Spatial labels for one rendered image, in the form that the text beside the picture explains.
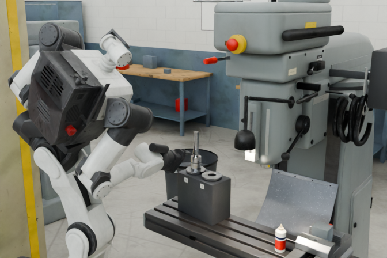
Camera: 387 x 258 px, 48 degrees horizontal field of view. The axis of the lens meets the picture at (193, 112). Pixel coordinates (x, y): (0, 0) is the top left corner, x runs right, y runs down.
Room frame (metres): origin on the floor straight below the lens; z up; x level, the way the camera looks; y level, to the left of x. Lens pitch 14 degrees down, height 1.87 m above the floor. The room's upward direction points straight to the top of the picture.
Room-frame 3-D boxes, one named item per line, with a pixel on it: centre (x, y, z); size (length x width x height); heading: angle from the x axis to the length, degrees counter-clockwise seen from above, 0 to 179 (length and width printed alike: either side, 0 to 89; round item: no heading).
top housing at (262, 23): (1.59, -0.29, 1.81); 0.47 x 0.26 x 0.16; 142
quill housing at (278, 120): (1.58, -0.28, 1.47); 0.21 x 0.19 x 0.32; 52
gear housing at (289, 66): (1.61, -0.31, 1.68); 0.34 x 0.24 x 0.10; 142
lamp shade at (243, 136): (1.42, -0.18, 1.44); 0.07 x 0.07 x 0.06
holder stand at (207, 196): (1.81, -0.05, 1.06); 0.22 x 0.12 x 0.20; 44
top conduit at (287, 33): (1.51, -0.42, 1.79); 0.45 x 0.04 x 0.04; 142
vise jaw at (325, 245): (1.39, -0.43, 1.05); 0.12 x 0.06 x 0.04; 50
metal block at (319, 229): (1.43, -0.47, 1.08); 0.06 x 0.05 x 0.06; 50
